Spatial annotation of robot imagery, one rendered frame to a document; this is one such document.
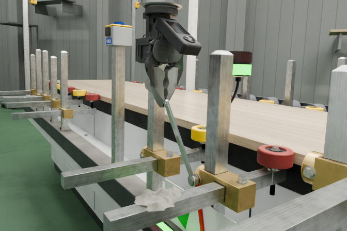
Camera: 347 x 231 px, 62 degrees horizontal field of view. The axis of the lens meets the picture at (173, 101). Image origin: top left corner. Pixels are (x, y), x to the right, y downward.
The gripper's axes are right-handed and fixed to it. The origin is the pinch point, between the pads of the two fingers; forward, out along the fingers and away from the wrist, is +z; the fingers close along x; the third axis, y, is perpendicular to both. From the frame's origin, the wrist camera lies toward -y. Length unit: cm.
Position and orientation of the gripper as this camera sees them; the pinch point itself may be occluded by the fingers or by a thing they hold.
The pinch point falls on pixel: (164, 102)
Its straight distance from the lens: 63.1
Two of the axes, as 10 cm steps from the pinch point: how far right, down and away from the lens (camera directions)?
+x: -8.2, 0.5, -5.7
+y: -5.7, -1.2, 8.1
